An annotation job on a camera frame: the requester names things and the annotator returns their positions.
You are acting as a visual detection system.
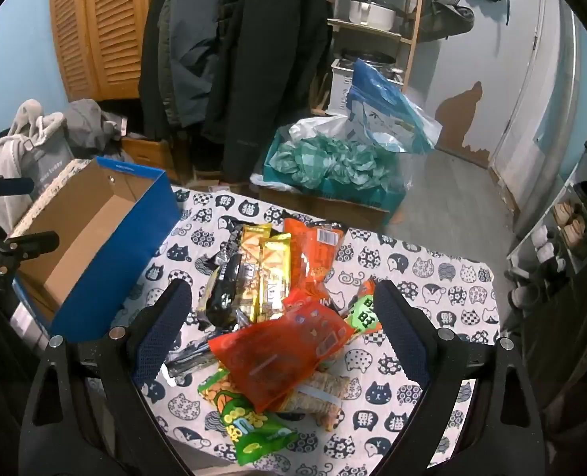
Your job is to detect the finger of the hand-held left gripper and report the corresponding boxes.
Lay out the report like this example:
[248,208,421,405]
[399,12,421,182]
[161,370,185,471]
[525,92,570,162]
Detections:
[0,177,35,196]
[5,231,59,261]

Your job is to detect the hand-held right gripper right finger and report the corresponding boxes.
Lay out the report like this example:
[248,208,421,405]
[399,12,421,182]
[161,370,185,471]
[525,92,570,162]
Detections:
[372,279,548,476]

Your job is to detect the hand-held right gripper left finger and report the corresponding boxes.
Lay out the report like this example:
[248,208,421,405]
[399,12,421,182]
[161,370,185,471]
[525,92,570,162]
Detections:
[18,279,194,476]

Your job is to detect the silver black snack wrapper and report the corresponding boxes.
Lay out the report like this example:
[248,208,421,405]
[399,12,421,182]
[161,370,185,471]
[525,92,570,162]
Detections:
[165,340,221,384]

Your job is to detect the blue cardboard box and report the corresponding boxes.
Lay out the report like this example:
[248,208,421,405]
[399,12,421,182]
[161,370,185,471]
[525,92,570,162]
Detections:
[8,156,182,344]

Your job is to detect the clear rice cracker roll packet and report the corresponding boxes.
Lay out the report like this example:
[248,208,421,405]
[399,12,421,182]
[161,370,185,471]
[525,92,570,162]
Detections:
[274,372,355,433]

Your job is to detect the large orange snack packet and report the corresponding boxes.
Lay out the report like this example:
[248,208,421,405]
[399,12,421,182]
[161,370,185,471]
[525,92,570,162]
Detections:
[208,300,357,413]

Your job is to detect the gold wafer packet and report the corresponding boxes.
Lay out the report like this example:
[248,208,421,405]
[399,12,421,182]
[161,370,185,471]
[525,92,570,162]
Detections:
[255,233,293,326]
[240,223,274,303]

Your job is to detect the light grey fleece garment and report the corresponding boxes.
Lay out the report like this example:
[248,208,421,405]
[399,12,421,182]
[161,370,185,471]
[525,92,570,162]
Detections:
[0,99,67,234]

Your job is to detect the grey tote bag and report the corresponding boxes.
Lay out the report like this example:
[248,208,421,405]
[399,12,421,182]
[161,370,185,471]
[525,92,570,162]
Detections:
[23,129,77,200]

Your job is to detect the small green snack packet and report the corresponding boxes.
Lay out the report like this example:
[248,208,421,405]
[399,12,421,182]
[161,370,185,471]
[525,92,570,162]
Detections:
[345,295,385,334]

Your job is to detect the cat print tablecloth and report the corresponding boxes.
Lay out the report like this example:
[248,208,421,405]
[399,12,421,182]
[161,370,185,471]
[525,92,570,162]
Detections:
[8,159,500,476]

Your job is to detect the black cookie packet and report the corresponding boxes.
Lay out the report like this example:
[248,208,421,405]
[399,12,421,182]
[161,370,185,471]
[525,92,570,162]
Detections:
[209,221,247,266]
[197,253,248,331]

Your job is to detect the dark grey garment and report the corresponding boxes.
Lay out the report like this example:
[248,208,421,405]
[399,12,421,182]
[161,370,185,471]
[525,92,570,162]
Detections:
[64,99,127,154]

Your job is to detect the orange snack packet with barcode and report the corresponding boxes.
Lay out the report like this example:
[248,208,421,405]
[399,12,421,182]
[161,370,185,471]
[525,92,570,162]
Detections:
[282,218,348,308]

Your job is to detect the wooden crate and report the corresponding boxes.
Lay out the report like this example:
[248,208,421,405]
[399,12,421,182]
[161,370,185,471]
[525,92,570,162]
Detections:
[120,136,176,180]

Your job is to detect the white shoes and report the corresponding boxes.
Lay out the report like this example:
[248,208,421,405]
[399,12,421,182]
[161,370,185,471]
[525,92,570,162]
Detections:
[530,225,568,265]

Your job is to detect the dark olive hanging coat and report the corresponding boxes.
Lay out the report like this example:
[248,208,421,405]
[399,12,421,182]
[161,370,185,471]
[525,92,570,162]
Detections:
[138,0,180,140]

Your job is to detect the wooden louvered cabinet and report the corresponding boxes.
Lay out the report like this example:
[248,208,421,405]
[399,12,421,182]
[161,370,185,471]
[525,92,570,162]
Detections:
[50,0,163,103]

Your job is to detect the teal checked cloth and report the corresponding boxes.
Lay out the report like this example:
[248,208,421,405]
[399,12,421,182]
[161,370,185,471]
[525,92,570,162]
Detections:
[268,135,399,193]

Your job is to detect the shoe rack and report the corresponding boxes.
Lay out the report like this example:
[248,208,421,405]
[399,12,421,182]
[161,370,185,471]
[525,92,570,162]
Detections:
[504,111,587,319]

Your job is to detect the beige sneakers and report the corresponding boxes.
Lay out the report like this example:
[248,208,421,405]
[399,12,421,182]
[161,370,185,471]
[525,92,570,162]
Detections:
[552,201,587,250]

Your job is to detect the white plastic bag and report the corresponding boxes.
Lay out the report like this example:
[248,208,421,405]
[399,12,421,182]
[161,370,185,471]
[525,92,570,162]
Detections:
[288,115,355,144]

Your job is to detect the blue plastic bag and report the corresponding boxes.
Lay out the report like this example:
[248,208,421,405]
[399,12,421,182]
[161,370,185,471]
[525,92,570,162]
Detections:
[345,58,443,155]

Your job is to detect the grey blue hanging jacket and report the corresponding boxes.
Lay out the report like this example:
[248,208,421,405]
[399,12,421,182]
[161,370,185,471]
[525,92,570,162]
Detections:
[157,0,247,131]

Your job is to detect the white printed storage box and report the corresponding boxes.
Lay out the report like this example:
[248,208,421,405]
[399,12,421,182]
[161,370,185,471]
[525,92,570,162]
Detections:
[330,58,404,116]

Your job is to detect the pale blue door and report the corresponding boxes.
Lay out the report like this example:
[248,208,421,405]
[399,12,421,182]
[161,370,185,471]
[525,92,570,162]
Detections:
[491,0,581,240]

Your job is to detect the black hanging coat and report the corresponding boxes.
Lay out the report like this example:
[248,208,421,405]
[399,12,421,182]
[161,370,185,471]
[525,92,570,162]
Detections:
[201,0,335,185]

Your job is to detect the dark pan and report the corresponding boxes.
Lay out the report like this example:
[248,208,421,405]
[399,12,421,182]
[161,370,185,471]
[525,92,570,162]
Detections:
[340,48,399,66]

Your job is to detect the wooden shelf rack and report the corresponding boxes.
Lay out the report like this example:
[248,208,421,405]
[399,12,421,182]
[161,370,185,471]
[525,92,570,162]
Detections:
[323,0,426,116]

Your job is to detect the white pot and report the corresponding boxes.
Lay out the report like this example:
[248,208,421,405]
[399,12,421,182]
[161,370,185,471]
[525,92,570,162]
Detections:
[349,0,399,30]

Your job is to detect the olive green hanging bag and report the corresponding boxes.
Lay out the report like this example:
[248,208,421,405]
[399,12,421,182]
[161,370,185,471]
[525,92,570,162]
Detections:
[419,0,476,44]

